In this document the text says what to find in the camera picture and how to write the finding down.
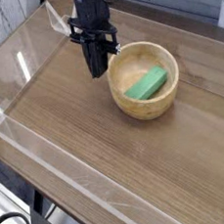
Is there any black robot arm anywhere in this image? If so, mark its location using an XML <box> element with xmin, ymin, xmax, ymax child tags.
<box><xmin>67</xmin><ymin>0</ymin><xmax>120</xmax><ymax>78</ymax></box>

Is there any light wooden bowl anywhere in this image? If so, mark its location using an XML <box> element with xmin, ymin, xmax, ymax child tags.
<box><xmin>107</xmin><ymin>41</ymin><xmax>180</xmax><ymax>120</ymax></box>

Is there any clear acrylic enclosure wall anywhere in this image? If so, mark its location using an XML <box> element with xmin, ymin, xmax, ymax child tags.
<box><xmin>0</xmin><ymin>0</ymin><xmax>224</xmax><ymax>224</ymax></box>

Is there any black table leg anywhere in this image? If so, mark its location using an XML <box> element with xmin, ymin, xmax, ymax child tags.
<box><xmin>33</xmin><ymin>191</ymin><xmax>44</xmax><ymax>215</ymax></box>

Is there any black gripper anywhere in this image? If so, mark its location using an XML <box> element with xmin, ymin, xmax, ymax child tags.
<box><xmin>67</xmin><ymin>0</ymin><xmax>120</xmax><ymax>78</ymax></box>

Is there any green rectangular block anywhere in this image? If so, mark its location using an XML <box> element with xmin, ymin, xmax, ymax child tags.
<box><xmin>124</xmin><ymin>66</ymin><xmax>167</xmax><ymax>101</ymax></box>

